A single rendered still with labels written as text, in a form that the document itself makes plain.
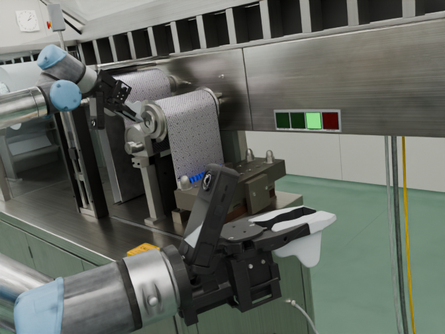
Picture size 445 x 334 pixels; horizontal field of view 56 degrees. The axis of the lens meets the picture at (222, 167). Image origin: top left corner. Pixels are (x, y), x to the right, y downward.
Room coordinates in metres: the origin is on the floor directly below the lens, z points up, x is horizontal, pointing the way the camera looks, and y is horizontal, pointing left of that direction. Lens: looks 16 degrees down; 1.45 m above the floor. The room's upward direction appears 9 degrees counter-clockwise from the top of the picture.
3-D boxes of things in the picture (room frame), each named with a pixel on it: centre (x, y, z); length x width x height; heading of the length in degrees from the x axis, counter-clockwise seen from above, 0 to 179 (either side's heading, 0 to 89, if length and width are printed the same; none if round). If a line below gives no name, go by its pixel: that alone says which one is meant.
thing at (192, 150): (1.44, 0.08, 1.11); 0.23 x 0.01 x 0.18; 135
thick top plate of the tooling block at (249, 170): (1.38, -0.03, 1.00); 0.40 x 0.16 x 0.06; 135
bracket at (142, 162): (1.39, 0.27, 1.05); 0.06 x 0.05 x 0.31; 135
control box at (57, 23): (1.81, 0.58, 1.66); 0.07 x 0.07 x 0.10; 22
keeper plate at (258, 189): (1.33, -0.11, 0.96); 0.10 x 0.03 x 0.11; 135
